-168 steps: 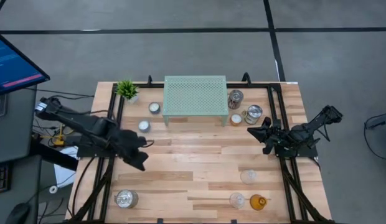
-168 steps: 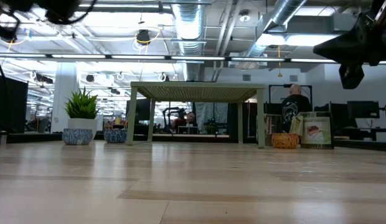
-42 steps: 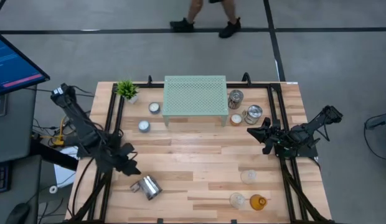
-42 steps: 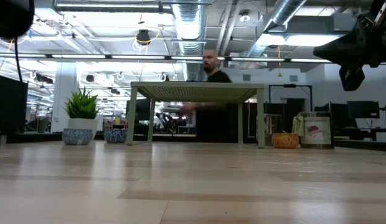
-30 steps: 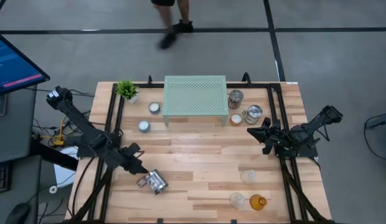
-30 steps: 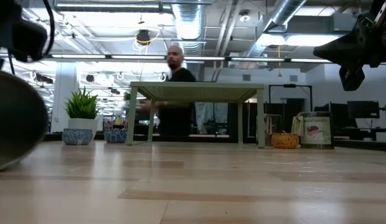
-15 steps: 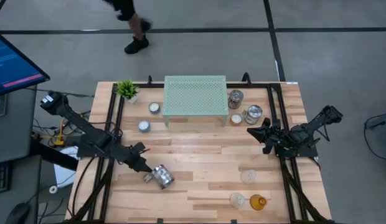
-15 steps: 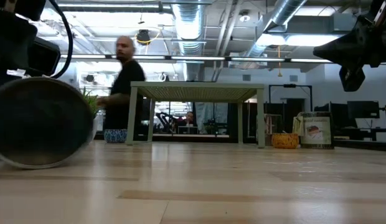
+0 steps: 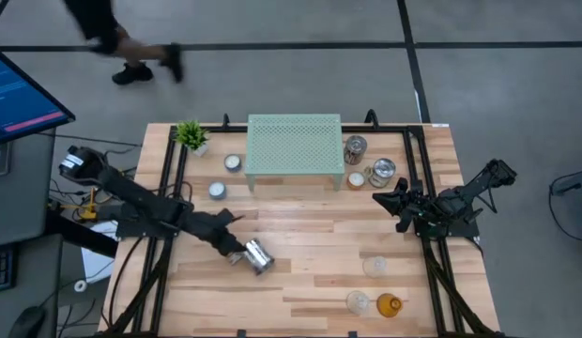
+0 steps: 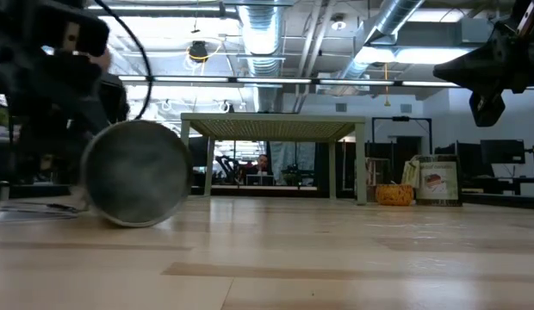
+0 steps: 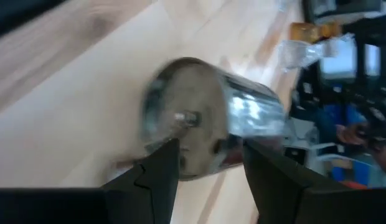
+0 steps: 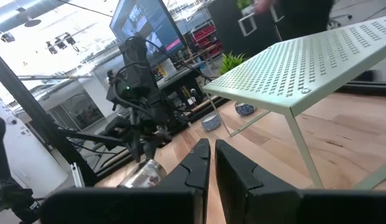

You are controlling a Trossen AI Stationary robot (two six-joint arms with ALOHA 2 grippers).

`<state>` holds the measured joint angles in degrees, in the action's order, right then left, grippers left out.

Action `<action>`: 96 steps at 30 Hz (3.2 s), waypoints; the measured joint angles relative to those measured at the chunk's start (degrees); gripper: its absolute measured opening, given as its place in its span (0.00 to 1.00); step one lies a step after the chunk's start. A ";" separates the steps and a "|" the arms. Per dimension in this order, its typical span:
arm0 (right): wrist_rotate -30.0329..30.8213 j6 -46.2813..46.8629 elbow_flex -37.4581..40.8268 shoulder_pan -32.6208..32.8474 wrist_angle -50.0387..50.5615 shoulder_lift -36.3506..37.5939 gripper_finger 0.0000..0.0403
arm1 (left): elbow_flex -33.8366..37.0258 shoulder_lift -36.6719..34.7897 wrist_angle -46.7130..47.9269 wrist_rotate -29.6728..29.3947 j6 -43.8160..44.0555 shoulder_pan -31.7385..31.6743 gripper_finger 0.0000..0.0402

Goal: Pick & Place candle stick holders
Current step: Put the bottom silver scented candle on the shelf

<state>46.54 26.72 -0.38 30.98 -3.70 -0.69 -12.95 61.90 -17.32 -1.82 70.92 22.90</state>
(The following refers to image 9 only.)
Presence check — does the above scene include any white paper sheet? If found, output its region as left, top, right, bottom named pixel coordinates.
left=81, top=220, right=121, bottom=284

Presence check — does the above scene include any grey desk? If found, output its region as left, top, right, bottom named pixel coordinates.
left=0, top=126, right=65, bottom=338

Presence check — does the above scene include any person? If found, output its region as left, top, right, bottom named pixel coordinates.
left=60, top=0, right=185, bottom=86

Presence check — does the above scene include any amber glass bottle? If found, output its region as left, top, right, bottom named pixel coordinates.
left=375, top=292, right=405, bottom=319

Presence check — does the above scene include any computer monitor with blue screen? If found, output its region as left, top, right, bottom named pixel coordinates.
left=0, top=44, right=76, bottom=146

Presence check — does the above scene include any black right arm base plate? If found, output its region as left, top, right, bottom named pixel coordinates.
left=411, top=200, right=480, bottom=238

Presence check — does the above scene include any glass jar with metal lid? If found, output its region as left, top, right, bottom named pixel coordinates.
left=242, top=238, right=276, bottom=277

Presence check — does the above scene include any glass jar with paper tag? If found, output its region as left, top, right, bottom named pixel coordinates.
left=365, top=158, right=397, bottom=190

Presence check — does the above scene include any black metal rig frame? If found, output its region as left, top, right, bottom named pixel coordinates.
left=102, top=108, right=506, bottom=338

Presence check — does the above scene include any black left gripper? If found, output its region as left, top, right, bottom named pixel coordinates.
left=191, top=208, right=249, bottom=257

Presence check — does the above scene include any black keyboard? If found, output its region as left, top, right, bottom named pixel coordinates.
left=0, top=243, right=18, bottom=295

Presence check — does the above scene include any candle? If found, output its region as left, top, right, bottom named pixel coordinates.
left=223, top=153, right=243, bottom=174
left=345, top=171, right=367, bottom=192
left=207, top=180, right=228, bottom=201

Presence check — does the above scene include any black desk support bar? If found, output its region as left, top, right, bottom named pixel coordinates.
left=45, top=208, right=119, bottom=258

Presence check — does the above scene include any green perforated metal shelf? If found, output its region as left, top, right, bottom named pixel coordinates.
left=244, top=113, right=346, bottom=192

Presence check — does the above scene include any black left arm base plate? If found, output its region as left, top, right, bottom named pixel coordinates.
left=115, top=216, right=182, bottom=239

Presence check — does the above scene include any black computer mouse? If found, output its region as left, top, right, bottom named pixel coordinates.
left=8, top=305, right=47, bottom=338

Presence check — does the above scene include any yellow clamp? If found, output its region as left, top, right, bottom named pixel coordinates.
left=60, top=187, right=100, bottom=222

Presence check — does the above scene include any glass jar with brown contents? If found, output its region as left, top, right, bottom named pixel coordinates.
left=343, top=134, right=369, bottom=166

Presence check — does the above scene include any small potted green plant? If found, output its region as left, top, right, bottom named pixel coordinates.
left=173, top=119, right=211, bottom=159

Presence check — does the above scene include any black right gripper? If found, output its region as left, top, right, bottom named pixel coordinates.
left=373, top=177, right=437, bottom=234

